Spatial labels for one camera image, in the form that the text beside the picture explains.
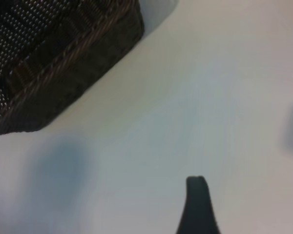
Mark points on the dark brown wicker basket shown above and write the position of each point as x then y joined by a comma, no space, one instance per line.
51,48

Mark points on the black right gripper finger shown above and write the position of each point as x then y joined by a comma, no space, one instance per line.
197,209

